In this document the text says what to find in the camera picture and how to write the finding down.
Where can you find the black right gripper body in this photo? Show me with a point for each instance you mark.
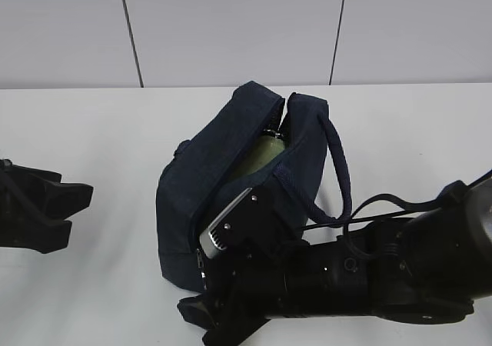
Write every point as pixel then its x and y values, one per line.
pixel 252 284

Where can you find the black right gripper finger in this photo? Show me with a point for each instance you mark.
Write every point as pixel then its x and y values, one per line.
pixel 204 309
pixel 233 332

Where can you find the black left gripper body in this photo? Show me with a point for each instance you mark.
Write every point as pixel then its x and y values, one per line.
pixel 22 190

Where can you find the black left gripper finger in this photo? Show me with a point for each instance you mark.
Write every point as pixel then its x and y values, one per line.
pixel 62 200
pixel 43 238

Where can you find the dark navy fabric lunch bag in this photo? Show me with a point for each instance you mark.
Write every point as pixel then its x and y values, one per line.
pixel 204 175

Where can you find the green lid glass food container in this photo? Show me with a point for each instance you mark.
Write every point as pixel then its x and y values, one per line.
pixel 267 147

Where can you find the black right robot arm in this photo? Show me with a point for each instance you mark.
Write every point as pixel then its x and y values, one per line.
pixel 426 263

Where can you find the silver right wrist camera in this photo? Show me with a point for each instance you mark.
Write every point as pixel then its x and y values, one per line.
pixel 248 223

